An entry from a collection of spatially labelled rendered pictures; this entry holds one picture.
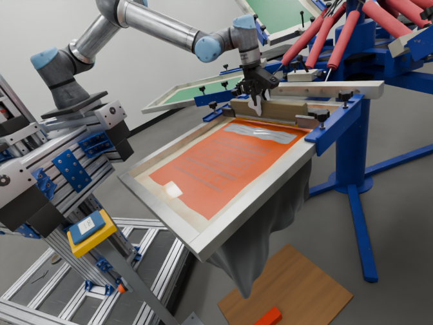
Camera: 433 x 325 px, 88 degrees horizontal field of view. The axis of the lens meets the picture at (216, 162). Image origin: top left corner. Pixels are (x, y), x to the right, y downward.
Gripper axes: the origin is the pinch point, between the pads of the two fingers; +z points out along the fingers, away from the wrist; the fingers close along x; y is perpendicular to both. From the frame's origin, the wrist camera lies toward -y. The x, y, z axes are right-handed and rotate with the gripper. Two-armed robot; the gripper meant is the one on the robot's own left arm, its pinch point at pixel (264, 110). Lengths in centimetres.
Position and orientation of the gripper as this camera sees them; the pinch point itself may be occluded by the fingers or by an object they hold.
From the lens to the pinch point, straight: 99.5
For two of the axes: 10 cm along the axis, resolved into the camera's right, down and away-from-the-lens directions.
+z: 2.8, 8.1, 5.2
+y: -6.3, -2.5, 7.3
